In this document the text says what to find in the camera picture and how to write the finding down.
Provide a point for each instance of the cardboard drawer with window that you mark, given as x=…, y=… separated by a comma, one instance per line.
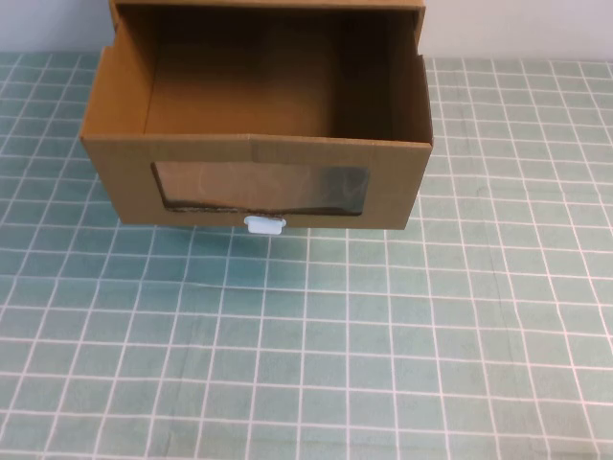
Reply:
x=120, y=182

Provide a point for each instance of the cardboard shoe box shell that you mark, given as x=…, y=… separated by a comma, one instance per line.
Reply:
x=422, y=26

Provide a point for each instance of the green checkered tablecloth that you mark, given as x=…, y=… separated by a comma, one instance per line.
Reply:
x=335, y=359

